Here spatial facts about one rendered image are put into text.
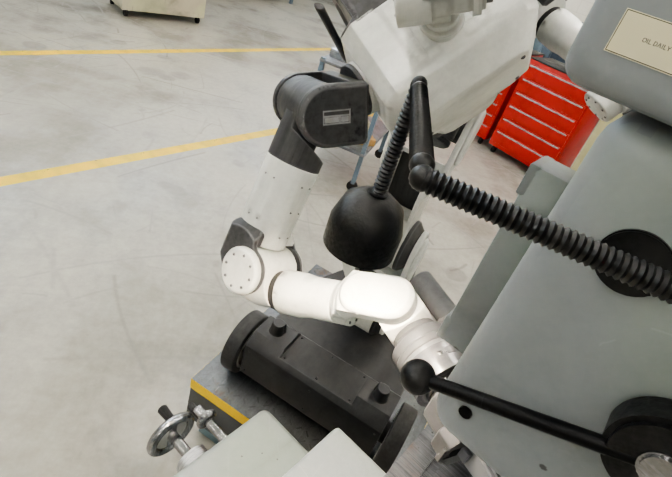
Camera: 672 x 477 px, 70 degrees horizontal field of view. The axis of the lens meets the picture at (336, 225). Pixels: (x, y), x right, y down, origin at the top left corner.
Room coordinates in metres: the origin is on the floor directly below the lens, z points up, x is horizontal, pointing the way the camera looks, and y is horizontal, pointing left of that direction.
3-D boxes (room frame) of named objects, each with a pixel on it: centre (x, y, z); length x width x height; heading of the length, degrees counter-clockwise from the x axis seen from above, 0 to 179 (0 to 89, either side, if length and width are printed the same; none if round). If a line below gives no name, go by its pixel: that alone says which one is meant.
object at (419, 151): (0.30, -0.03, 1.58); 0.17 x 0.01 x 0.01; 2
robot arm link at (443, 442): (0.42, -0.21, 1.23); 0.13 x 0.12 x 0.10; 124
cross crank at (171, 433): (0.60, 0.17, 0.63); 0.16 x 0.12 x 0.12; 59
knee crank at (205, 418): (0.73, 0.13, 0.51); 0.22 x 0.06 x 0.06; 59
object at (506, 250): (0.40, -0.16, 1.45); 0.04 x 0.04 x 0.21; 59
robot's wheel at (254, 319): (1.05, 0.15, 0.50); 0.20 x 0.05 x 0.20; 162
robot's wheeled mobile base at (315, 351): (1.20, -0.18, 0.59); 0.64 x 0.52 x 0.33; 162
